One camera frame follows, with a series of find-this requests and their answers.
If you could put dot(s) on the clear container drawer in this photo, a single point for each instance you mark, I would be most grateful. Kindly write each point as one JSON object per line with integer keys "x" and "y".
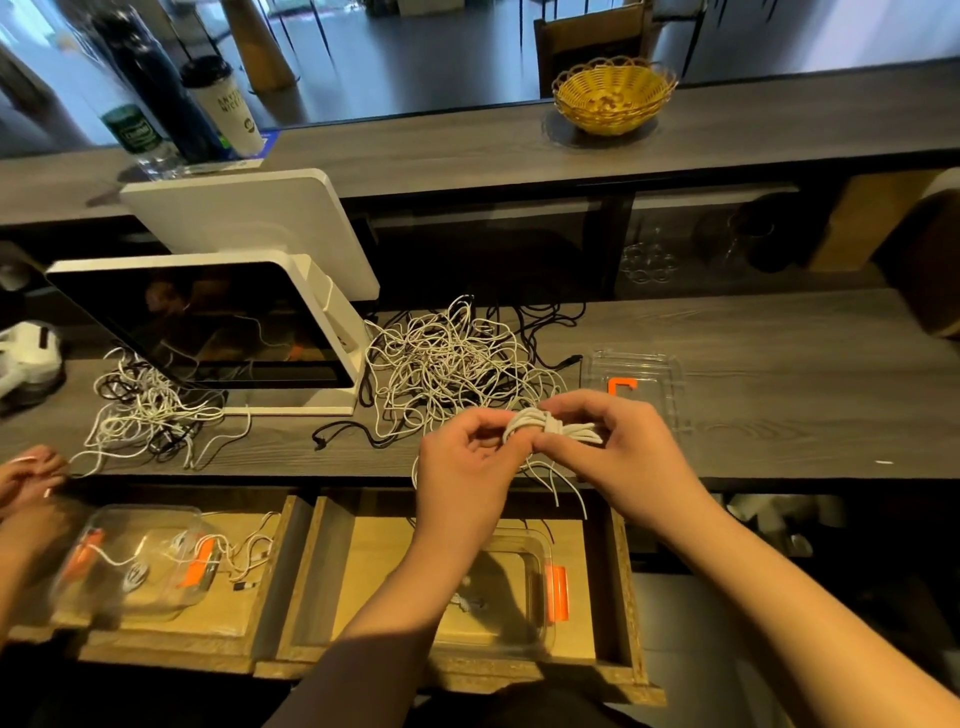
{"x": 507, "y": 578}
{"x": 158, "y": 525}

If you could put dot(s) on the grey wooden bar counter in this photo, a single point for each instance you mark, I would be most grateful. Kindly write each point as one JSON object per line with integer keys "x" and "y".
{"x": 450, "y": 150}

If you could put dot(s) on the person's right forearm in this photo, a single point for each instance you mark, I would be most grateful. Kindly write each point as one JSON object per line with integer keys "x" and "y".
{"x": 810, "y": 615}

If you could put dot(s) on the brown wooden chair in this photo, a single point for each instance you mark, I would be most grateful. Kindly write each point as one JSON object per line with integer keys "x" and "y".
{"x": 593, "y": 45}

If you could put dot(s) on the blue white notebook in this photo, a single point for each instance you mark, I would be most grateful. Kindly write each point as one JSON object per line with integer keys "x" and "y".
{"x": 267, "y": 146}

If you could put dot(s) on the clear plastic water bottle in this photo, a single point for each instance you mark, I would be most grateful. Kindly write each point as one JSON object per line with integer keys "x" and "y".
{"x": 135, "y": 132}

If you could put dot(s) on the person's left hand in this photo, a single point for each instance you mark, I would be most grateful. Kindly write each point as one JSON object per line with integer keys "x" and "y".
{"x": 465, "y": 480}

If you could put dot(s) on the white touchscreen monitor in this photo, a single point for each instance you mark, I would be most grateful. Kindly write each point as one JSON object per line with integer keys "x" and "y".
{"x": 195, "y": 323}

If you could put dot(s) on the flat cardboard sheet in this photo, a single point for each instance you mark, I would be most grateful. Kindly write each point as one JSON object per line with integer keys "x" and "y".
{"x": 870, "y": 222}

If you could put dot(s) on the yellow woven basket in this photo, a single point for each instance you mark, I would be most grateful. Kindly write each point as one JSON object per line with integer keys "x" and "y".
{"x": 615, "y": 98}

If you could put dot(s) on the person's right hand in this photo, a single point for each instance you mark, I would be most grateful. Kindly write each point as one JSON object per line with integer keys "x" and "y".
{"x": 638, "y": 458}

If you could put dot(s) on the round wooden table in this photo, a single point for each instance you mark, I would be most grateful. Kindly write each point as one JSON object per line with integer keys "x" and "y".
{"x": 263, "y": 53}

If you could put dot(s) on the black thermos bottle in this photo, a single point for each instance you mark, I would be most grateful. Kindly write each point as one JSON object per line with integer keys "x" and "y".
{"x": 165, "y": 90}

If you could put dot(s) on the pile of white containers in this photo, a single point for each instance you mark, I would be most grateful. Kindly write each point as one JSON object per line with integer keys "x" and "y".
{"x": 780, "y": 518}

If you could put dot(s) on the white customer display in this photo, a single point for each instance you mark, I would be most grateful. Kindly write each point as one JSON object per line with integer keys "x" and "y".
{"x": 248, "y": 225}

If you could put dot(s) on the white headset device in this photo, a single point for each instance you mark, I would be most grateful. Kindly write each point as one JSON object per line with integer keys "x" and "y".
{"x": 27, "y": 357}

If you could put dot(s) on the white paper coffee cup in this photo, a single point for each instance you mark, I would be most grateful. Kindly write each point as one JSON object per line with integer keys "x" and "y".
{"x": 225, "y": 108}

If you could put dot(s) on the wooden drawer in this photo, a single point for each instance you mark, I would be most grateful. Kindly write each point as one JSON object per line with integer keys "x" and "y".
{"x": 258, "y": 608}
{"x": 608, "y": 600}

